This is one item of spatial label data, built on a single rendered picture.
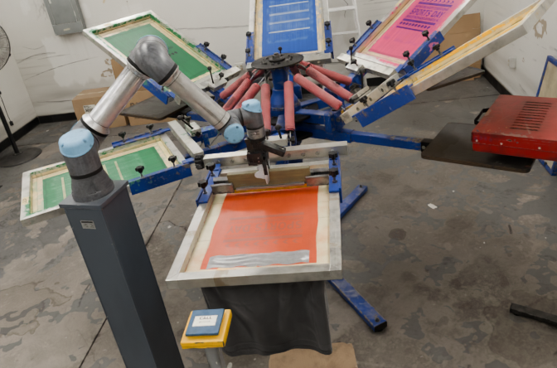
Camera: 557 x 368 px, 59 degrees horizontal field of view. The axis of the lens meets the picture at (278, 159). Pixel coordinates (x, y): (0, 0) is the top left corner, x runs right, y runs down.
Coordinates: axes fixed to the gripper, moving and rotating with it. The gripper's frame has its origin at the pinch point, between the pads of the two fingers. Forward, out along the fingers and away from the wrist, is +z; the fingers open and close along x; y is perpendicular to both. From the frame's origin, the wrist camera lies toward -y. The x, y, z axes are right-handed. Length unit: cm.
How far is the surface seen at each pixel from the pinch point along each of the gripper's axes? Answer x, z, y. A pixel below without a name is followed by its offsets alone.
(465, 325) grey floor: -12, 102, -86
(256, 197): 4.6, 6.3, 6.1
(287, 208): 15.4, 6.3, -8.0
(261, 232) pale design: 31.3, 6.3, 0.7
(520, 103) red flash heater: -34, -9, -113
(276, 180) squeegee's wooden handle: 1.5, 0.4, -3.1
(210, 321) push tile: 78, 5, 10
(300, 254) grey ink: 48, 6, -15
